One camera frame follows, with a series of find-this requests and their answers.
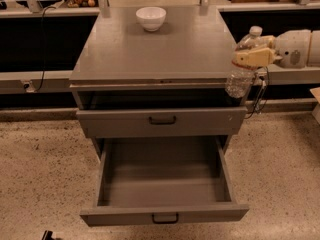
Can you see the small black object on floor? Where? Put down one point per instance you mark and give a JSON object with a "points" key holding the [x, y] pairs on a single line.
{"points": [[47, 235]]}

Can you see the white ceramic bowl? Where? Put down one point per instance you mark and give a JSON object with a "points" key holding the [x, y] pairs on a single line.
{"points": [[151, 18]]}

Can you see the black upper drawer handle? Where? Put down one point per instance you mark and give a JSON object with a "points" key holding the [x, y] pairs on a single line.
{"points": [[162, 121]]}

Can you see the black drawer handle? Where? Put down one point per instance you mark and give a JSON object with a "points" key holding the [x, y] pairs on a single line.
{"points": [[162, 121], [165, 218]]}

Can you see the black power adapter with cables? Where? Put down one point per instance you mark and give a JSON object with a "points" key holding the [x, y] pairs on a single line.
{"points": [[261, 83]]}

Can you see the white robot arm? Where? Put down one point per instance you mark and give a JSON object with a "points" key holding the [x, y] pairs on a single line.
{"points": [[313, 59]]}

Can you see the clear plastic water bottle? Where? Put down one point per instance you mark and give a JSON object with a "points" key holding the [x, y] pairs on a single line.
{"points": [[241, 76]]}

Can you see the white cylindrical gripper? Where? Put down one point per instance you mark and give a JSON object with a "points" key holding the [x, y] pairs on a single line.
{"points": [[293, 47]]}

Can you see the open grey middle drawer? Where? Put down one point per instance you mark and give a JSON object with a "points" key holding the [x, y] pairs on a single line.
{"points": [[139, 177]]}

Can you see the black middle drawer handle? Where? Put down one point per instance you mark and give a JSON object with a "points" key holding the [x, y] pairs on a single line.
{"points": [[165, 218]]}

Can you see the grey drawer cabinet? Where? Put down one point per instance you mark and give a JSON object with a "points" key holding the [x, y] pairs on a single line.
{"points": [[182, 65]]}

